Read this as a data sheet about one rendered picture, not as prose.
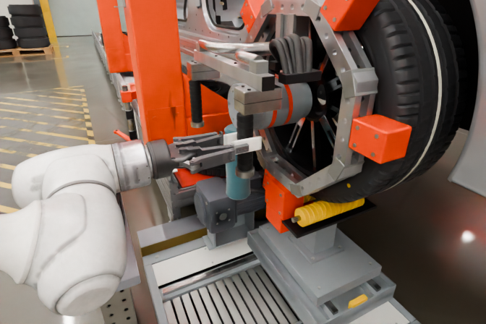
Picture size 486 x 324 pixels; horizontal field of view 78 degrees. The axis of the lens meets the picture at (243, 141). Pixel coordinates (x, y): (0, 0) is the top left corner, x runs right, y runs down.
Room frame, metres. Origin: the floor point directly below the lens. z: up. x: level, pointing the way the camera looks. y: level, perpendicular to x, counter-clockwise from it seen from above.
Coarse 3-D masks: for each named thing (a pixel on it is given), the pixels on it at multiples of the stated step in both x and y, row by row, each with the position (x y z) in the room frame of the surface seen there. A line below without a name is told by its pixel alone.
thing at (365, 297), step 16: (256, 240) 1.05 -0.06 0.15; (256, 256) 1.00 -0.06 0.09; (272, 256) 0.95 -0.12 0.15; (272, 272) 0.89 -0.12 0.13; (288, 272) 0.87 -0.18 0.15; (288, 288) 0.79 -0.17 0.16; (368, 288) 0.78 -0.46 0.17; (384, 288) 0.80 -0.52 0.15; (304, 304) 0.73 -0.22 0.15; (320, 304) 0.71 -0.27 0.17; (336, 304) 0.71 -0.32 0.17; (352, 304) 0.70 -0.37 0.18; (368, 304) 0.73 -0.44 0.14; (304, 320) 0.69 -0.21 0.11; (320, 320) 0.67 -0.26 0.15; (336, 320) 0.67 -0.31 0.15; (352, 320) 0.70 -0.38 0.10
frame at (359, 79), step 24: (288, 0) 0.85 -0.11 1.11; (312, 0) 0.76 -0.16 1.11; (264, 24) 0.96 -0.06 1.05; (336, 48) 0.67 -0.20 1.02; (360, 48) 0.68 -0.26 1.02; (336, 72) 0.66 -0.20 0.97; (360, 72) 0.63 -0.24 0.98; (360, 96) 0.61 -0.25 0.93; (264, 144) 1.01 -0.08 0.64; (336, 144) 0.64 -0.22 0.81; (264, 168) 0.92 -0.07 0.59; (288, 168) 0.87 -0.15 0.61; (336, 168) 0.62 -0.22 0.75; (360, 168) 0.63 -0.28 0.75; (312, 192) 0.75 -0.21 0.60
